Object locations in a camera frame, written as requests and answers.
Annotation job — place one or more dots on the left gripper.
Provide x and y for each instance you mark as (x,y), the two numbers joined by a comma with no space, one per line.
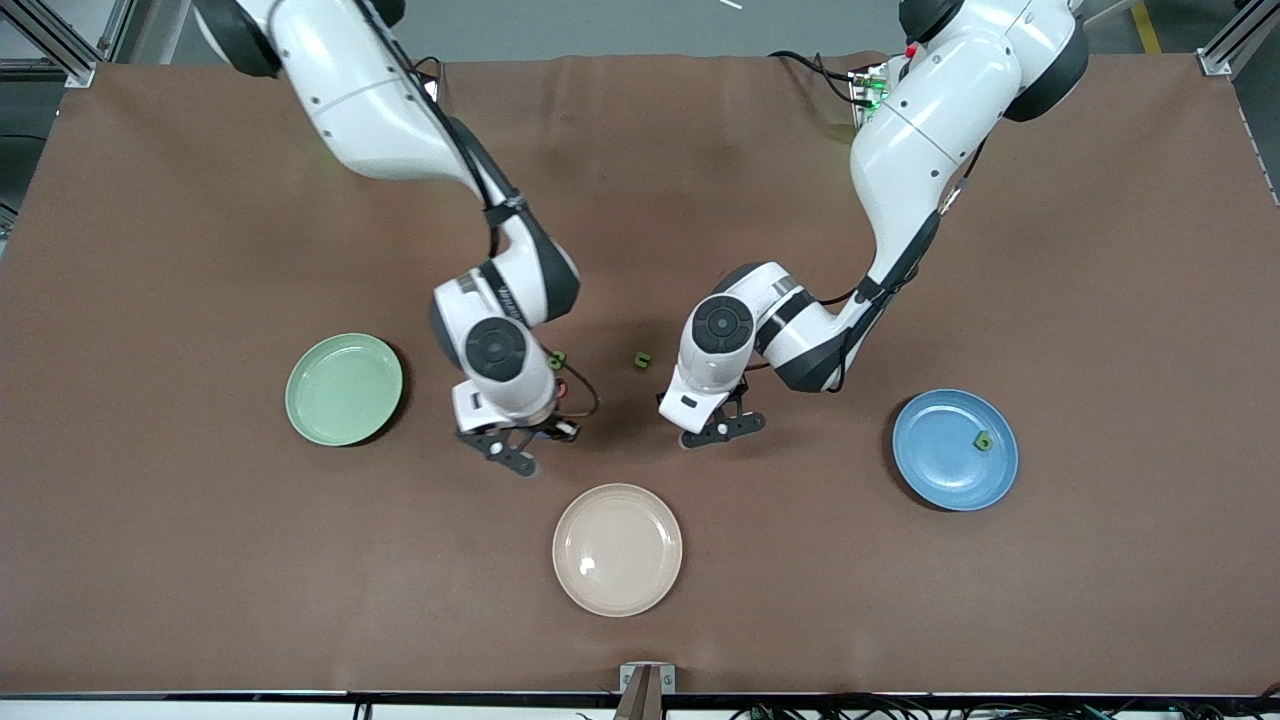
(660,397)

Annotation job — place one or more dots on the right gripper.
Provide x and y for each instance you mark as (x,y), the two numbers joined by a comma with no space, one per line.
(543,424)

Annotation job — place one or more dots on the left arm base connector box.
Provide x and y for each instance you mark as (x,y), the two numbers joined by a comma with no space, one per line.
(868,95)

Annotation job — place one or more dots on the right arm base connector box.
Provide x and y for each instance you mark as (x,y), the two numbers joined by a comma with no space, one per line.
(430,80)

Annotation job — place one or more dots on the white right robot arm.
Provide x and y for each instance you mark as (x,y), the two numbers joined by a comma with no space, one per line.
(350,90)

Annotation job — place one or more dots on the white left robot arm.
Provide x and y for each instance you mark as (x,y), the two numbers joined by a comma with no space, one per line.
(930,130)

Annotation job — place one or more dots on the beige plate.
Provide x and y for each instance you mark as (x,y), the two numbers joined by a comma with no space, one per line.
(617,550)

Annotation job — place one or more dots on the light green plate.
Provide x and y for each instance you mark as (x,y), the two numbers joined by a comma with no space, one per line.
(344,390)

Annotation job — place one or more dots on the blue plate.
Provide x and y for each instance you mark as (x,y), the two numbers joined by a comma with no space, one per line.
(945,460)

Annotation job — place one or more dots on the brown table cover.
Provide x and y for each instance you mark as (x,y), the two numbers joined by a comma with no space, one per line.
(200,580)

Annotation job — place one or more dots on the grey metal bracket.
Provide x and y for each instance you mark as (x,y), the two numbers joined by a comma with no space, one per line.
(665,678)

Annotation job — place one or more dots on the tan pointed post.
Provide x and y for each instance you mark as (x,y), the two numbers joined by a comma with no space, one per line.
(640,700)

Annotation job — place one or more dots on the aluminium frame profile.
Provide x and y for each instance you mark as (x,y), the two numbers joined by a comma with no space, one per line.
(82,73)
(1215,62)

